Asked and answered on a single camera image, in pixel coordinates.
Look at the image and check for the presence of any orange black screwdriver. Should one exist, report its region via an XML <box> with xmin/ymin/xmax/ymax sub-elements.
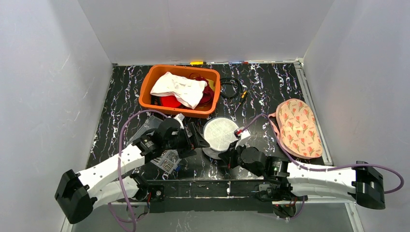
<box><xmin>234</xmin><ymin>91</ymin><xmax>248</xmax><ymax>113</ymax></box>

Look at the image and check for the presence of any bright red bra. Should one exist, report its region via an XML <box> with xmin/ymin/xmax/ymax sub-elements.
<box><xmin>151</xmin><ymin>95</ymin><xmax>182</xmax><ymax>108</ymax></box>

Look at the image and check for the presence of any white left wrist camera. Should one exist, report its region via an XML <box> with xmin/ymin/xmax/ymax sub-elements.
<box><xmin>174</xmin><ymin>113</ymin><xmax>185</xmax><ymax>129</ymax></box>

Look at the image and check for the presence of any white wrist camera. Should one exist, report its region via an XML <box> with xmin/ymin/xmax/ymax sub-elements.
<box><xmin>174</xmin><ymin>113</ymin><xmax>185</xmax><ymax>129</ymax></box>
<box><xmin>234</xmin><ymin>127</ymin><xmax>250</xmax><ymax>147</ymax></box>

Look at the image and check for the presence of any black coiled cable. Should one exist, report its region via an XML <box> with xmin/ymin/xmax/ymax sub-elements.
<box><xmin>220</xmin><ymin>77</ymin><xmax>242</xmax><ymax>99</ymax></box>

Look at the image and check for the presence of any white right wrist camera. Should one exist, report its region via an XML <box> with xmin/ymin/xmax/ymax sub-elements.
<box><xmin>234</xmin><ymin>127</ymin><xmax>250</xmax><ymax>147</ymax></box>

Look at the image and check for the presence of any dark red bra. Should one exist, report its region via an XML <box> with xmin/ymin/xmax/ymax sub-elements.
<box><xmin>189</xmin><ymin>73</ymin><xmax>215</xmax><ymax>105</ymax></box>

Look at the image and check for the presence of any orange plastic basin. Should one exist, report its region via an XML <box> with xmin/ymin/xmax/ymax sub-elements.
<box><xmin>139</xmin><ymin>65</ymin><xmax>221</xmax><ymax>118</ymax></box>

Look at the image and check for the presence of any white bra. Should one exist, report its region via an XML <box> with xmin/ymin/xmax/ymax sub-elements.
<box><xmin>150</xmin><ymin>72</ymin><xmax>206</xmax><ymax>109</ymax></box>

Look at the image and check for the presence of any yellow marker at wall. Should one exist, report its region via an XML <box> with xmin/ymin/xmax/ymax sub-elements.
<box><xmin>190</xmin><ymin>61</ymin><xmax>206</xmax><ymax>65</ymax></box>

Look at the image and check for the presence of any clear plastic screw organizer box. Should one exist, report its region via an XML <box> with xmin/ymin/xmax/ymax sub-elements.
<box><xmin>126</xmin><ymin>116</ymin><xmax>181</xmax><ymax>174</ymax></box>

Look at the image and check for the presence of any peach print mesh laundry bag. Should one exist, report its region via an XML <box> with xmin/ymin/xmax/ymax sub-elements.
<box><xmin>268</xmin><ymin>99</ymin><xmax>323</xmax><ymax>160</ymax></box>

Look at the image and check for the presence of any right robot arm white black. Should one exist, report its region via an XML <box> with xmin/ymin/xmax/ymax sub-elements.
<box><xmin>218</xmin><ymin>145</ymin><xmax>385</xmax><ymax>210</ymax></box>

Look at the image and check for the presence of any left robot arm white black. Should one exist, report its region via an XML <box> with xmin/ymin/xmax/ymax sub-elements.
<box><xmin>54</xmin><ymin>117</ymin><xmax>209</xmax><ymax>224</ymax></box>

